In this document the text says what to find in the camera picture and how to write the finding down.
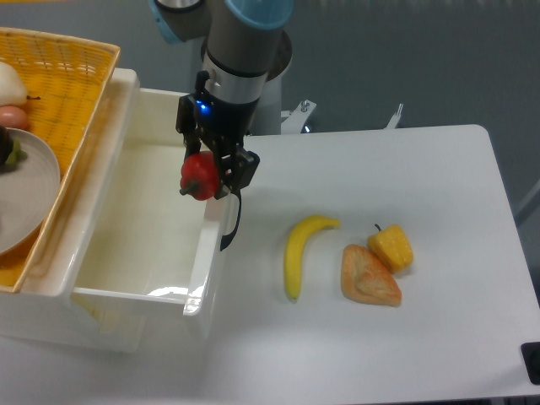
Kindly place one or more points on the dark purple mangosteen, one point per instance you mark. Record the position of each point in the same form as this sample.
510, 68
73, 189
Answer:
11, 151

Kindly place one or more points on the yellow bell pepper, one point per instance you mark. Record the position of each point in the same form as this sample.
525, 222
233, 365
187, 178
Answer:
392, 247

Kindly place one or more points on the white pear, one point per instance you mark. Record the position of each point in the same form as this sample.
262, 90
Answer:
13, 89

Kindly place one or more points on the triangular toast bread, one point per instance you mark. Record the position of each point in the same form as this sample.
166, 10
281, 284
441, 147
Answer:
365, 280

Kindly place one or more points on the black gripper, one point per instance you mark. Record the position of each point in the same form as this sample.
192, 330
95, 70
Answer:
203, 118

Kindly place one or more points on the white drawer cabinet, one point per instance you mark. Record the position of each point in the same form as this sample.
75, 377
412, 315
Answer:
48, 306

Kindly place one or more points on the open upper white drawer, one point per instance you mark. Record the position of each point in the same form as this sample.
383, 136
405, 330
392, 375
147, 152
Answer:
153, 253

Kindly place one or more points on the yellow woven basket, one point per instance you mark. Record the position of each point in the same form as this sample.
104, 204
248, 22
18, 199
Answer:
70, 74

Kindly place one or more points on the black corner device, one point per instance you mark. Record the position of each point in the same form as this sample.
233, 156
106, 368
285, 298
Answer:
531, 356

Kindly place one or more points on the black drawer handle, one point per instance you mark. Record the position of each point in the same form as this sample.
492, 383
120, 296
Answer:
232, 228

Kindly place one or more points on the yellow banana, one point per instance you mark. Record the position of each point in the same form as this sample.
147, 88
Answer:
294, 250

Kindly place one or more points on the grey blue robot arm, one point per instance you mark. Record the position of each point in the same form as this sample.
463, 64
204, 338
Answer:
242, 39

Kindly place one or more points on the grey round plate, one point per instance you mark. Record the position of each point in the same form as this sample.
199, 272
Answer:
28, 189

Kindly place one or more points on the red bell pepper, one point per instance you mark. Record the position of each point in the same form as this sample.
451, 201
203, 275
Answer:
199, 176

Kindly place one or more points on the white metal bracket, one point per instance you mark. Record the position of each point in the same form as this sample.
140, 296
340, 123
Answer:
395, 119

